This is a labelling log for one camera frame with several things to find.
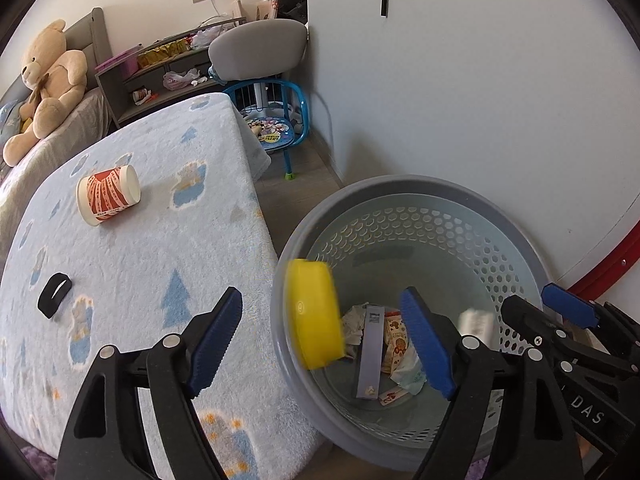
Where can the red hoop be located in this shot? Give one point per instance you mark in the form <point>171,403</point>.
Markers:
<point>607,272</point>

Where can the grey upholstered chair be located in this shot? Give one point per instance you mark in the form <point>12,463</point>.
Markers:
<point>255,50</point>

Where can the blue metal child chair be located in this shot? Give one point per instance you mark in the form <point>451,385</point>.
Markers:
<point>295,105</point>

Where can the pink plastic bag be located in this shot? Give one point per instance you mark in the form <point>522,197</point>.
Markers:
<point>177,80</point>

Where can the grey shelf unit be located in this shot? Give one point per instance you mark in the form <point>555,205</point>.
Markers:
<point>107,95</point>

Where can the red white small item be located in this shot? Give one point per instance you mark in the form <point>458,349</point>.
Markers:
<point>142,96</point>

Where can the white stand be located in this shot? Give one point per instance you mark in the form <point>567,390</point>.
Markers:
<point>261,100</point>

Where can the orange white paper cup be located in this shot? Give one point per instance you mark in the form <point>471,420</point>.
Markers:
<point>107,195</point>

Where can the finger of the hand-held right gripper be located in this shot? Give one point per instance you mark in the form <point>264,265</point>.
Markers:
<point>570,305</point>
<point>530,320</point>

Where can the yellow plastic container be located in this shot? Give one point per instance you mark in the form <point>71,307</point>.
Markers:
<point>315,310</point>

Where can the pink plastic box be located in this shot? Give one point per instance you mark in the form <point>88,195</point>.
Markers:
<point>120,60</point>

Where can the blue printed fleece blanket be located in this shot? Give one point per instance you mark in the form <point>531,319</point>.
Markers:
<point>150,260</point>

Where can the white wet wipes packet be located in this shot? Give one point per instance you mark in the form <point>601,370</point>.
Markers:
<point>412,372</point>

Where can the light blue quilt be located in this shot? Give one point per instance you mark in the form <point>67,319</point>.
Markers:
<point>9,117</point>

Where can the white plastic bag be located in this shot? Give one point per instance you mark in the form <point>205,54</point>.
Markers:
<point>207,39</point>

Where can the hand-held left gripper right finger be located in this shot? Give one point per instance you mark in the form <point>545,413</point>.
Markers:
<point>425,345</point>

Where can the grey bed headboard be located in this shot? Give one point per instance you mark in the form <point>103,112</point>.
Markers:
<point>92,35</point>

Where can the white paper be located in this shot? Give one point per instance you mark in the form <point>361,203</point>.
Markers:
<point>352,325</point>

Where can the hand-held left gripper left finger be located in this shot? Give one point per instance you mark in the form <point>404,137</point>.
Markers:
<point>215,340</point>

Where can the grey perforated plastic basket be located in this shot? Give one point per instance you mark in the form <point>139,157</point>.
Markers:
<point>350,197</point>

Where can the long purple cardboard box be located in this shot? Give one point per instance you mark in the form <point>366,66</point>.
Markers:
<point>370,355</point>

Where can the cartoon printed paper wrapper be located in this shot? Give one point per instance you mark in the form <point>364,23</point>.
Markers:
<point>395,340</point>

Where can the beige bed cover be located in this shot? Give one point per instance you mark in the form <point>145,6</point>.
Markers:
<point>75,120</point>

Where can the gold snack packets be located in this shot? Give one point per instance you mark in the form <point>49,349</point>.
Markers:
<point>162,55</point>

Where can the beige teddy bear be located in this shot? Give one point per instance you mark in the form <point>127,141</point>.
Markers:
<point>55,85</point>

